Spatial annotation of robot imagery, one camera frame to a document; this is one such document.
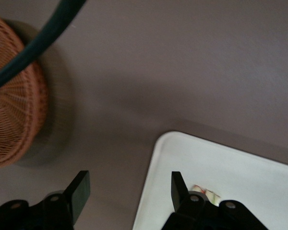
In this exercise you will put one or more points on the vegetable sandwich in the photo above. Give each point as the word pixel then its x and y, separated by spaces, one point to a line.
pixel 212 195

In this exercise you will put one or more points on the reddish brown round wicker basket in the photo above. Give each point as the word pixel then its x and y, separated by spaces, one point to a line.
pixel 16 103

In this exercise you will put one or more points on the cream plastic tray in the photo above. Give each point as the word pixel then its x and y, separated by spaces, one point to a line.
pixel 242 172

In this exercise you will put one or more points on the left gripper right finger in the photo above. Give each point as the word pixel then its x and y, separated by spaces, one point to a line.
pixel 194 215

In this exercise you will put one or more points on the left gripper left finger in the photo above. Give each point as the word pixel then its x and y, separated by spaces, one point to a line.
pixel 79 189

